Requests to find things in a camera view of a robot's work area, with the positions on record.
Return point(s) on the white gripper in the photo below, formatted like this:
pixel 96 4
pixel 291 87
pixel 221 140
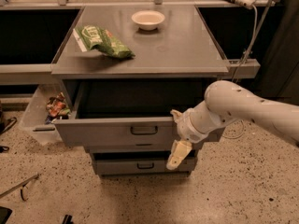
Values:
pixel 189 129

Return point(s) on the grey top drawer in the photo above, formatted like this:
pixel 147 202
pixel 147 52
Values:
pixel 125 111

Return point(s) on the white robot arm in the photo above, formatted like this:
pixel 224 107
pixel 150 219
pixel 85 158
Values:
pixel 224 103

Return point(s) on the grey drawer cabinet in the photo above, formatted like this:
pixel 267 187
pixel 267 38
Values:
pixel 180 48

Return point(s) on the grey bottom drawer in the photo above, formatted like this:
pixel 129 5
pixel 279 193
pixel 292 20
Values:
pixel 132 163

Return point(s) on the white bowl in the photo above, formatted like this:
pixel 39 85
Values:
pixel 148 20

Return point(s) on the snack packets in bin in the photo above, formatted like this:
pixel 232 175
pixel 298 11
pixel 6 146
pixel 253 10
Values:
pixel 57 108

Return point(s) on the green chip bag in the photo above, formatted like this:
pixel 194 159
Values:
pixel 90 37

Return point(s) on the black object bottom edge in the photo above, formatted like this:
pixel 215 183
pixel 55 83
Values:
pixel 67 220

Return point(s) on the clear plastic bin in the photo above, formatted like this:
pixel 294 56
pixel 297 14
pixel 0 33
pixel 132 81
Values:
pixel 33 119

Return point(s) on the metal rod on floor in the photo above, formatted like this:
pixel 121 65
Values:
pixel 23 187

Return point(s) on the black object bottom left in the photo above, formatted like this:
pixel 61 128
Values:
pixel 4 214

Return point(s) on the grey metal rail frame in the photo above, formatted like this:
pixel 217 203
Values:
pixel 32 74

